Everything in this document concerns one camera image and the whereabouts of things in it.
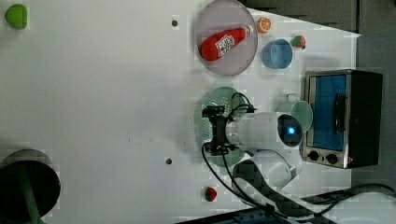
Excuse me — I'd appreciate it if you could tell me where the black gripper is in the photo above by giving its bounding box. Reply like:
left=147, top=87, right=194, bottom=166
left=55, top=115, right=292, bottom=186
left=202, top=105, right=236, bottom=156

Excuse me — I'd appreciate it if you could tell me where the green plastic strainer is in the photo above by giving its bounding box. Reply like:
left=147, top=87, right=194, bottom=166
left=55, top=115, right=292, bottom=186
left=191, top=87, right=247, bottom=167

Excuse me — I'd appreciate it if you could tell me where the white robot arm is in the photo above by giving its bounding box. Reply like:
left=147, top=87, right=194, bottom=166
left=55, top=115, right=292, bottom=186
left=202, top=105, right=304, bottom=189

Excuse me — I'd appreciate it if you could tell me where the red strawberry toy near robot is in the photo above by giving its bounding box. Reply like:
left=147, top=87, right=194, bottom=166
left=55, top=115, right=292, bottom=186
left=204, top=187, right=218, bottom=202

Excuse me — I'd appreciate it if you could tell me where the green mug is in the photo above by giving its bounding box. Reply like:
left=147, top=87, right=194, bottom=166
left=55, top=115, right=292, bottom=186
left=276, top=93, right=313, bottom=133

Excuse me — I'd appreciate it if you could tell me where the red ketchup bottle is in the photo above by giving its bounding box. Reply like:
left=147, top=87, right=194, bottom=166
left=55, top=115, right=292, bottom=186
left=200, top=25, right=254, bottom=62

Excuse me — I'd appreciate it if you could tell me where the blue cup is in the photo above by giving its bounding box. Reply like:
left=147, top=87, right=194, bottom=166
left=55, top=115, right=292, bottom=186
left=262, top=39, right=293, bottom=69

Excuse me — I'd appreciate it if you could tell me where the orange slice toy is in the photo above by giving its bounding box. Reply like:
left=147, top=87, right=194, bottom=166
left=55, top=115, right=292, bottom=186
left=256, top=17, right=272, bottom=34

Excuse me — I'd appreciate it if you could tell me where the black toaster oven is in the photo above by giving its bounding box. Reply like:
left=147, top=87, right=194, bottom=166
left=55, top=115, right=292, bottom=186
left=300, top=69, right=383, bottom=169

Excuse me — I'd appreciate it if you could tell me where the black round lamp base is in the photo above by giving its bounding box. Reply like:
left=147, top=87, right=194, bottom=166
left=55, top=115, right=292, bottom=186
left=1, top=149, right=62, bottom=224

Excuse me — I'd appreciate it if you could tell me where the green apple toy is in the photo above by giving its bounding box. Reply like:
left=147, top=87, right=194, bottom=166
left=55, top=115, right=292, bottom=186
left=5, top=4, right=28, bottom=30

